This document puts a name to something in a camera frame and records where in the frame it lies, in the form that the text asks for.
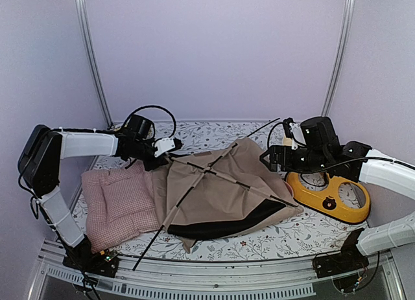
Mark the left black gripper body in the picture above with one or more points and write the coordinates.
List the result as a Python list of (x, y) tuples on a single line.
[(141, 151)]

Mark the pink checkered cushion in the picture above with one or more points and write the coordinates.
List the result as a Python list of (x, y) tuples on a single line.
[(120, 205)]

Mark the green circuit board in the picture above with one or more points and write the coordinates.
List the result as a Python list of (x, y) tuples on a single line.
[(108, 255)]

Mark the right aluminium frame post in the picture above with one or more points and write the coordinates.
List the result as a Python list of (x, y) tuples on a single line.
[(345, 29)]

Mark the left aluminium frame post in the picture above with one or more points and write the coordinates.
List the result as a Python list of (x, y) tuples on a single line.
[(82, 14)]

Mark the black tent pole one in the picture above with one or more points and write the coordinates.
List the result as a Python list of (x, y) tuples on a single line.
[(203, 197)]

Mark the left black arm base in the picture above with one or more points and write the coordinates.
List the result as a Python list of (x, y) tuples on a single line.
[(82, 258)]

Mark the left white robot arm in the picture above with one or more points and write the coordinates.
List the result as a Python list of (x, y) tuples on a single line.
[(39, 163)]

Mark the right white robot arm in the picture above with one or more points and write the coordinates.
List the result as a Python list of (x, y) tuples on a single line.
[(317, 164)]

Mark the cream cat bowl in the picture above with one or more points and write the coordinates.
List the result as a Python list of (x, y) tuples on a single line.
[(286, 141)]

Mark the aluminium frame post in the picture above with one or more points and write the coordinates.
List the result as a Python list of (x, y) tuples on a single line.
[(345, 29), (82, 14)]

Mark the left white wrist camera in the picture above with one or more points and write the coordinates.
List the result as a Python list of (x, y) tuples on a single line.
[(166, 144)]

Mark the beige fabric pet tent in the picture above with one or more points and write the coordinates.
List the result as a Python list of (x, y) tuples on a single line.
[(238, 212)]

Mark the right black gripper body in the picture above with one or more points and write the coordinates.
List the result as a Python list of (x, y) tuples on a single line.
[(314, 159)]

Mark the yellow double bowl stand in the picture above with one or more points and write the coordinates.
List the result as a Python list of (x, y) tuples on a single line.
[(328, 202)]

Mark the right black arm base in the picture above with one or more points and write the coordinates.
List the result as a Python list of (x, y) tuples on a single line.
[(349, 258)]

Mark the pink pet bowl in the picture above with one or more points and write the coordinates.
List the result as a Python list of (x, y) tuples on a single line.
[(289, 188)]

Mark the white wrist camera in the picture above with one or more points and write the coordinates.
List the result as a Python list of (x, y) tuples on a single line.
[(293, 130), (166, 144)]

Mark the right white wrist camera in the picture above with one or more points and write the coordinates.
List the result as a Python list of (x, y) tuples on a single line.
[(293, 130)]

